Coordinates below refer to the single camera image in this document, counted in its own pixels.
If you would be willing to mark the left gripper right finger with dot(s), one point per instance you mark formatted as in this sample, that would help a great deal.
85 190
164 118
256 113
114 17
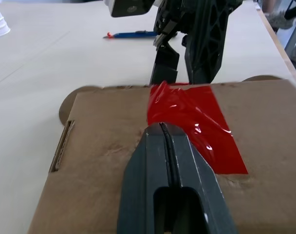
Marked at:
199 175

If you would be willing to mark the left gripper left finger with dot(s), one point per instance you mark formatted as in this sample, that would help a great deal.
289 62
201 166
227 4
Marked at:
138 182

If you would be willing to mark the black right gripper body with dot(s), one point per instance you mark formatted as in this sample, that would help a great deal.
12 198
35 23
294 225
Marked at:
177 14

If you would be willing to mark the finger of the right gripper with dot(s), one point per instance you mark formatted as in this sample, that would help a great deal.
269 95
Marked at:
201 56
166 63

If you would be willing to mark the blue box cutter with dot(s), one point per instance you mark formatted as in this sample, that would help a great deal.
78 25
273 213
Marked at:
131 34

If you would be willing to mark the red tape strip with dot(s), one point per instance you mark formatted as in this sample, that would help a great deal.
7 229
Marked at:
184 109

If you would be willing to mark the brown cardboard box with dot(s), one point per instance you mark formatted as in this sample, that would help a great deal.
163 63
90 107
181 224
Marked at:
89 151

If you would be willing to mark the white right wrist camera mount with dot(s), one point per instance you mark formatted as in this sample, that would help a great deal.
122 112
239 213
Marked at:
128 9

